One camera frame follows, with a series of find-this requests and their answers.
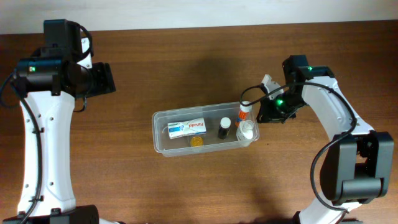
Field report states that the orange Redoxon tablet tube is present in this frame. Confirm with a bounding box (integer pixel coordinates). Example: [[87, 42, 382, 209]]
[[235, 101, 252, 128]]

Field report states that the white labelled bottle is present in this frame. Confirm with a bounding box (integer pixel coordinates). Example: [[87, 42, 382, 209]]
[[236, 120, 254, 141]]

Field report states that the dark bottle white cap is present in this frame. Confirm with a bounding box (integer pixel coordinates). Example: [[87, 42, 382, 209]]
[[218, 117, 231, 139]]

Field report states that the small gold lid jar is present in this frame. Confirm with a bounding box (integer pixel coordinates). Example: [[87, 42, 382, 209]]
[[190, 136, 204, 147]]

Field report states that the white Panadol box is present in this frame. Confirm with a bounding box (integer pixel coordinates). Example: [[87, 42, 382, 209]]
[[167, 118, 206, 139]]

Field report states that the clear plastic container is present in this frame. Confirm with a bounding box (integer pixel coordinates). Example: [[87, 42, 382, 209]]
[[152, 102, 259, 157]]

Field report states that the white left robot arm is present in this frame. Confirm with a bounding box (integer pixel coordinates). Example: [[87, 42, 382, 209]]
[[6, 19, 116, 223]]

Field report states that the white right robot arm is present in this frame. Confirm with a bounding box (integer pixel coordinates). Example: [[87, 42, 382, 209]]
[[256, 55, 394, 223]]

